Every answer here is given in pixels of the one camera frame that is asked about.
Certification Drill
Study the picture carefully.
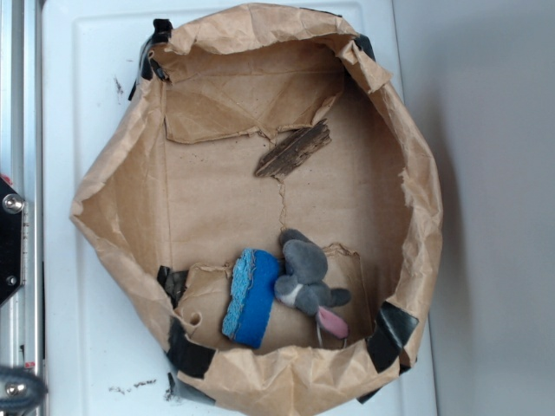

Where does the aluminium frame rail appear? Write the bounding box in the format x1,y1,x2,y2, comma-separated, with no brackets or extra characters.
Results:
1,1,48,415

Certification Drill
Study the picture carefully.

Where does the brown paper bag liner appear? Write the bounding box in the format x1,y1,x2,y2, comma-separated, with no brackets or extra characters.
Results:
71,3,443,415

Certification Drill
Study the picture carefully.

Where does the black bracket with bolts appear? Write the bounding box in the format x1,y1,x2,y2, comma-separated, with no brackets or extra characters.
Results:
0,174,25,306

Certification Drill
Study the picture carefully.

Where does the grey plush bunny toy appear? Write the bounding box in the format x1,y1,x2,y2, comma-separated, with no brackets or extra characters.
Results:
274,229,351,341

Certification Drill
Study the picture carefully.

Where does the white plastic tray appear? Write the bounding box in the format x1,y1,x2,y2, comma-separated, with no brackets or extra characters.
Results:
39,0,439,416

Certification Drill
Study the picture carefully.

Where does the blue sponge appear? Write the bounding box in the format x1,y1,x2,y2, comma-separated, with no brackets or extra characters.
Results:
222,248,280,349

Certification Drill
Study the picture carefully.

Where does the dark brown wood chip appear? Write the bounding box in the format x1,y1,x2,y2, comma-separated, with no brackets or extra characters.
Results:
254,119,331,179

